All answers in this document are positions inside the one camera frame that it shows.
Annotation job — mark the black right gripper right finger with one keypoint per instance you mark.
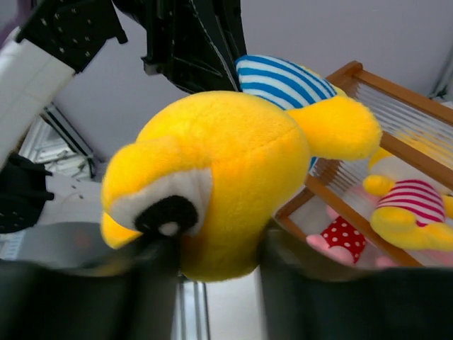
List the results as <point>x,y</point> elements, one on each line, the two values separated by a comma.
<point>307,295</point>

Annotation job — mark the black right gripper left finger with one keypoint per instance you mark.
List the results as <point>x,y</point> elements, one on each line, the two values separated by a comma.
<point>127,294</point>

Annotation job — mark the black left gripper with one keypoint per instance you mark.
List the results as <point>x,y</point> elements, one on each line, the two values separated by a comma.
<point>193,43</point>

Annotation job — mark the pink plush polka dots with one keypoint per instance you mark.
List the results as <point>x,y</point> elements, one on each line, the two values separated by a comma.
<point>342,242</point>

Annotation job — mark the yellow plush blue stripes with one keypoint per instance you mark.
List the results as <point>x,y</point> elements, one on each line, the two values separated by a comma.
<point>212,168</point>

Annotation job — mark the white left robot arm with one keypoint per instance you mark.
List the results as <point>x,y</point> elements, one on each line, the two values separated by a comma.
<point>58,41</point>

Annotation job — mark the wooden toy shelf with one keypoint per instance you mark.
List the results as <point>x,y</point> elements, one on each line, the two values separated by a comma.
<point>416,129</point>

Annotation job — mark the yellow plush pink stripes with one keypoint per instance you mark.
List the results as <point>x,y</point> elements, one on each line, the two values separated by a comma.
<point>412,209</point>

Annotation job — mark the white slotted cable duct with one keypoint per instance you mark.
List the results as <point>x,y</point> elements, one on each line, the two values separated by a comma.
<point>11,243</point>

